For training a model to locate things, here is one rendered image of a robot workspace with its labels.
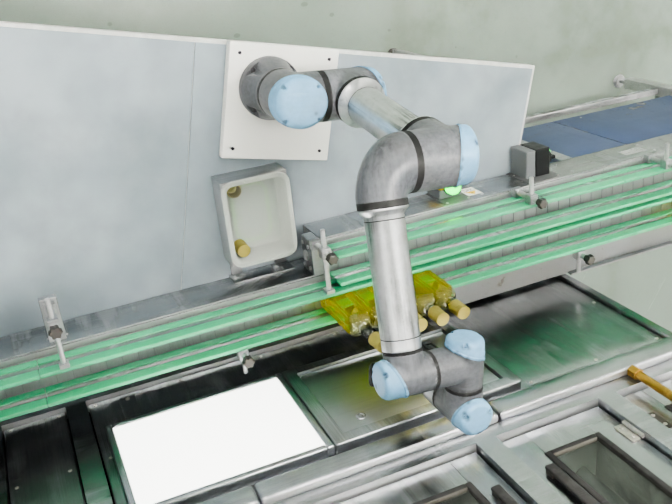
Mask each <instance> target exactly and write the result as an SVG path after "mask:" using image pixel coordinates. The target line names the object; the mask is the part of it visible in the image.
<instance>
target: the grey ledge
mask: <svg viewBox="0 0 672 504"><path fill-rule="evenodd" d="M669 245H672V224H671V225H668V226H665V227H661V228H658V229H654V230H651V231H648V232H644V233H641V234H637V235H634V236H631V237H627V238H624V239H620V240H617V241H613V242H610V243H607V244H603V245H600V246H596V247H593V248H590V249H586V250H585V254H586V255H589V254H591V255H593V256H594V258H595V259H596V260H595V261H594V264H591V265H587V264H585V261H584V260H581V272H584V271H587V270H591V269H594V268H597V267H600V266H604V265H607V264H610V263H614V262H617V261H620V260H623V259H627V258H630V257H633V256H637V255H640V254H643V253H646V252H650V251H653V250H656V249H660V248H663V247H666V246H669ZM576 262H577V260H576V259H574V258H573V254H569V255H566V256H562V257H559V258H556V259H552V260H549V261H545V262H542V263H539V264H535V265H532V266H528V267H525V268H522V269H518V270H515V271H511V272H508V273H505V274H501V275H498V276H494V277H491V278H488V279H484V280H481V281H477V282H474V283H471V284H467V285H464V286H460V287H457V288H454V289H455V293H456V299H458V300H460V301H461V302H462V303H463V304H467V303H470V302H473V301H477V300H480V299H483V298H486V297H490V296H493V295H496V294H500V293H503V292H506V291H510V290H513V289H516V288H520V287H523V286H526V285H529V284H533V283H536V282H539V281H543V280H546V279H549V278H553V277H556V276H559V275H562V274H566V273H569V274H570V275H574V274H577V273H578V272H576ZM581 272H579V273H581Z"/></svg>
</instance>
